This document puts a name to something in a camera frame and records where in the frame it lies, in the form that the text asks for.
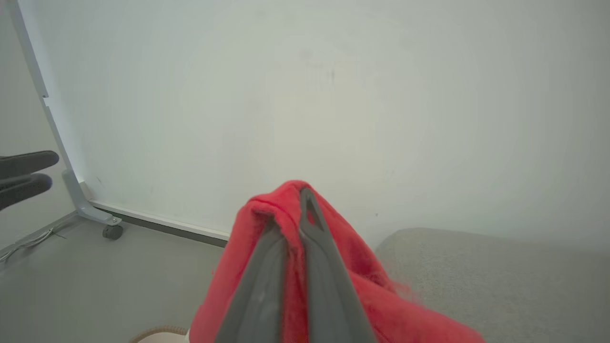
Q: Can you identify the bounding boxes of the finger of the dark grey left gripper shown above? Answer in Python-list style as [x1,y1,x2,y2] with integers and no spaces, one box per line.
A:
[0,151,60,181]
[0,173,52,212]

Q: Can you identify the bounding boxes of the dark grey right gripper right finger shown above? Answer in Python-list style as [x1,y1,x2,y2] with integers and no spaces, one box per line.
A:
[299,187,377,343]

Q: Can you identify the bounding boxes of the white floor cable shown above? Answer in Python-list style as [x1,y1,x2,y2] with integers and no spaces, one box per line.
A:
[0,228,54,263]

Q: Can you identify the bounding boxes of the red fleece garment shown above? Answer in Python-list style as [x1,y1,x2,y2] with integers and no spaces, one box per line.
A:
[189,180,487,343]

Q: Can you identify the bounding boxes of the cream perforated laundry basket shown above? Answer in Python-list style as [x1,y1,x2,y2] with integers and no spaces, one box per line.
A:
[129,325,191,343]

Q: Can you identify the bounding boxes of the white mobile partition board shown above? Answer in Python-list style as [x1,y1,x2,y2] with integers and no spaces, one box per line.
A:
[9,0,610,253]

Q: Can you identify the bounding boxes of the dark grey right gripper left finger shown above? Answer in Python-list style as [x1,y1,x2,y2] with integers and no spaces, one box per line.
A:
[214,220,288,343]

